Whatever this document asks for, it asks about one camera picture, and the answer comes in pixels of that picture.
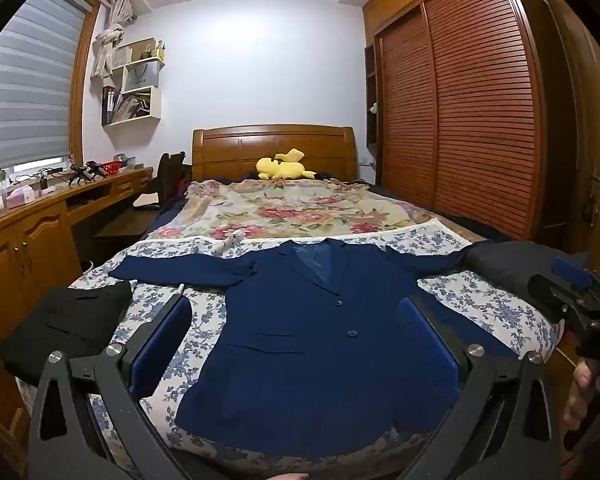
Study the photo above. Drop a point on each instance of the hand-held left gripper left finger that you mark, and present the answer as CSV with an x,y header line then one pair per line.
x,y
162,345

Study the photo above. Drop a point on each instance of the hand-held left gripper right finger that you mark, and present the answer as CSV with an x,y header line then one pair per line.
x,y
427,345

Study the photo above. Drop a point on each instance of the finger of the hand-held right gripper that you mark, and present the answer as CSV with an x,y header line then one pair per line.
x,y
572,270
547,290

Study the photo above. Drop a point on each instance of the blue suit jacket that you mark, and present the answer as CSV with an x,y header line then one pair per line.
x,y
300,340

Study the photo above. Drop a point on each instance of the person's right hand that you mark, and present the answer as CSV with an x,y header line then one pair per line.
x,y
577,400

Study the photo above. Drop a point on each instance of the dark grey folded garment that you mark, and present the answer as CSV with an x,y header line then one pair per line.
x,y
505,265

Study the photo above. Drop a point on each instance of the bunch of keys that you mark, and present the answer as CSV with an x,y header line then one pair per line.
x,y
592,210

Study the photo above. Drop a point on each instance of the blue floral white bedsheet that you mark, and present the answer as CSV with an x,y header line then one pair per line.
x,y
480,300

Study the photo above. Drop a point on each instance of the black folded garment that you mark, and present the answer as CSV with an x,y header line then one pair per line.
x,y
55,320

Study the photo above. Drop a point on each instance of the wooden desk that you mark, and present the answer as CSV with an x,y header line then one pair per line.
x,y
30,240

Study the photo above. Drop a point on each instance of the dark chair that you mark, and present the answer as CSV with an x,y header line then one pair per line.
x,y
172,175

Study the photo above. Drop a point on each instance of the pink floral blanket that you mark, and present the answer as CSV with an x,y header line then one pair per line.
x,y
280,210

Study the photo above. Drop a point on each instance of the red basket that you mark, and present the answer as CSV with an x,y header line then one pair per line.
x,y
111,168

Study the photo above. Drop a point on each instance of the black desk device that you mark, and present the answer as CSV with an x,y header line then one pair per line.
x,y
77,172
95,168

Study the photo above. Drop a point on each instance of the wooden louvered wardrobe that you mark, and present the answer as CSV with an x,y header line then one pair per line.
x,y
455,110

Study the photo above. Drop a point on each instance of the pink tissue box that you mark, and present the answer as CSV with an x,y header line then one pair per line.
x,y
20,197

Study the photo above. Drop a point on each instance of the wooden bed headboard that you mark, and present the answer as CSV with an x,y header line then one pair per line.
x,y
230,150

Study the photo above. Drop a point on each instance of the yellow plush toy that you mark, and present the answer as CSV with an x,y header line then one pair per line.
x,y
280,167

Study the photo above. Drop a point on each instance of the clear bottle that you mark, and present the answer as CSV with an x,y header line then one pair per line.
x,y
0,190

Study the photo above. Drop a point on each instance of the row of books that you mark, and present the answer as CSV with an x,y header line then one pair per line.
x,y
130,109

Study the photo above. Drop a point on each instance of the white paper bag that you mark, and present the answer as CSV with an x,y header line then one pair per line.
x,y
140,77

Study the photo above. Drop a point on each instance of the grey striped window blind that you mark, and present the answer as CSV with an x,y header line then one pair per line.
x,y
25,100

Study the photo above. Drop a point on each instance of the tied beige curtain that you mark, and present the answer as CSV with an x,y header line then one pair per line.
x,y
110,40

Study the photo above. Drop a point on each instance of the white wall shelf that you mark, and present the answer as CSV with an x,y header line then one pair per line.
x,y
155,105

